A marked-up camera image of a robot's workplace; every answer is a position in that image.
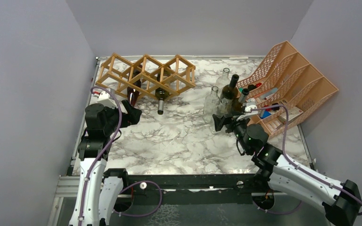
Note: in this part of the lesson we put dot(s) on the wooden wine rack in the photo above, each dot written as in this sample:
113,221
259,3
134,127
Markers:
146,75

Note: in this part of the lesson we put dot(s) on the clear bottle gold cap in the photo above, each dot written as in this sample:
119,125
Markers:
132,94

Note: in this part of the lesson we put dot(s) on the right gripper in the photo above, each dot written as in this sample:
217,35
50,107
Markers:
219,122

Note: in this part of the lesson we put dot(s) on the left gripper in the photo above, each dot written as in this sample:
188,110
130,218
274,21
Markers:
133,116

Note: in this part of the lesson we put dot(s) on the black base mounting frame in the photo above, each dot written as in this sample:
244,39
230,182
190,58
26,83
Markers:
180,189

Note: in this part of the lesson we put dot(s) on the dark bottle silver cap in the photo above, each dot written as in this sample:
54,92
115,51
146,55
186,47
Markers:
162,94

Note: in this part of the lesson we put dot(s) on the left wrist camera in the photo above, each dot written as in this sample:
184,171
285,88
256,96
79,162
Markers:
105,99

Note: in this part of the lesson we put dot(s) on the dark green top wine bottle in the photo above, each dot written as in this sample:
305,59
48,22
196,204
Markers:
240,101

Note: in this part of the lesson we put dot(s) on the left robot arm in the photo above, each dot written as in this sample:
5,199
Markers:
99,188

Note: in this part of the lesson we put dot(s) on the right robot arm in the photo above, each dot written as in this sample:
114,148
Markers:
338,201

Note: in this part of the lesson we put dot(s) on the peach plastic desk organizer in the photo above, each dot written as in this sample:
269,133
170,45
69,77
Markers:
286,77

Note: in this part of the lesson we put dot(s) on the green wine bottle beige label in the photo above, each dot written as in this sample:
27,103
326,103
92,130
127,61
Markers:
230,91

